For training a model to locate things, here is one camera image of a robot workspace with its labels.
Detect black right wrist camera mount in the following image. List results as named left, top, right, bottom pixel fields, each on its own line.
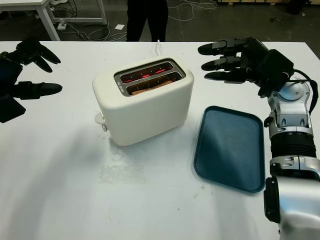
left=256, top=49, right=295, bottom=98

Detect white looped floor cable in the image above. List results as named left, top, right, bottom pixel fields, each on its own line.
left=166, top=0, right=220, bottom=22

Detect white toaster power cable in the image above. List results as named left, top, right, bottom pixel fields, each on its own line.
left=154, top=39, right=163, bottom=58

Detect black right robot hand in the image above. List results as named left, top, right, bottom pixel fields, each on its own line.
left=197, top=36, right=270, bottom=85

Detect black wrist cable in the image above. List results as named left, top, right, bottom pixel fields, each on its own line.
left=284, top=68, right=320, bottom=115

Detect white metal table frame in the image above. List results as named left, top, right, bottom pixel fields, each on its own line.
left=0, top=0, right=108, bottom=42

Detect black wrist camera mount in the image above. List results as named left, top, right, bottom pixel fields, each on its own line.
left=0, top=96, right=27, bottom=123
left=256, top=49, right=295, bottom=98

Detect slice of toast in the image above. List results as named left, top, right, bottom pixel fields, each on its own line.
left=131, top=79, right=173, bottom=97

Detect black floor object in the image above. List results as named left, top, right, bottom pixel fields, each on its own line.
left=284, top=0, right=308, bottom=15

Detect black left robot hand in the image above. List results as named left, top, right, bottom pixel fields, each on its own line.
left=0, top=37, right=63, bottom=101

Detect tangled floor cables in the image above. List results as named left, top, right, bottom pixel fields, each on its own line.
left=62, top=22, right=128, bottom=42

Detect person in cream shirt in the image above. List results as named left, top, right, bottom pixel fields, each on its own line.
left=126, top=0, right=168, bottom=42

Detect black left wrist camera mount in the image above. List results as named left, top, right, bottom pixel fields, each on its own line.
left=0, top=96, right=27, bottom=123

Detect cream white toaster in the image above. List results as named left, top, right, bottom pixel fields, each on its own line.
left=91, top=56, right=195, bottom=147

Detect dark blue plastic tray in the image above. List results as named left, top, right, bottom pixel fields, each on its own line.
left=193, top=105, right=266, bottom=193

